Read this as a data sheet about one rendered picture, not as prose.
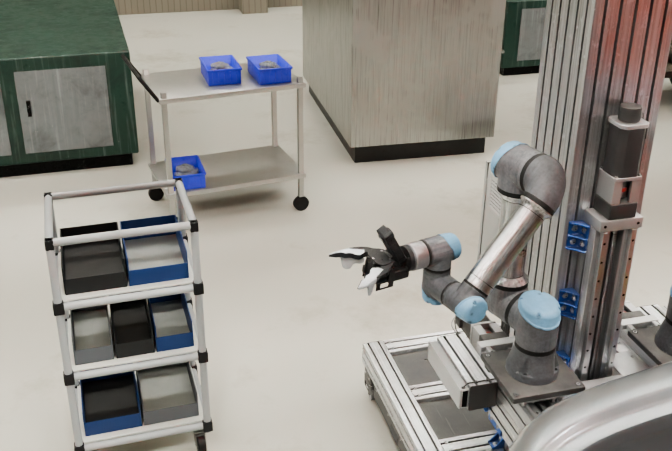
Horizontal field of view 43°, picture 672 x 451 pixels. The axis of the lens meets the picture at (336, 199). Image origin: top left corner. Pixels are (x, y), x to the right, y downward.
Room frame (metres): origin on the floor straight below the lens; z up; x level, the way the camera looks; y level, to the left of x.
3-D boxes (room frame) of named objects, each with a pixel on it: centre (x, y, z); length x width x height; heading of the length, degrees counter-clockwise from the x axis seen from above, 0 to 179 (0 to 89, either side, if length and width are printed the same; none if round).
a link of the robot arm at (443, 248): (2.04, -0.28, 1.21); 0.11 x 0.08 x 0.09; 120
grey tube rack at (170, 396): (2.72, 0.76, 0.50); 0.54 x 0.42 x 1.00; 108
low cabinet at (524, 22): (8.63, -2.18, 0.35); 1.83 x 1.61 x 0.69; 105
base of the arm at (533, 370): (2.05, -0.57, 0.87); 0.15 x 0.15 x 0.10
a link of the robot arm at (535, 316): (2.06, -0.57, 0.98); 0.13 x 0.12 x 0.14; 30
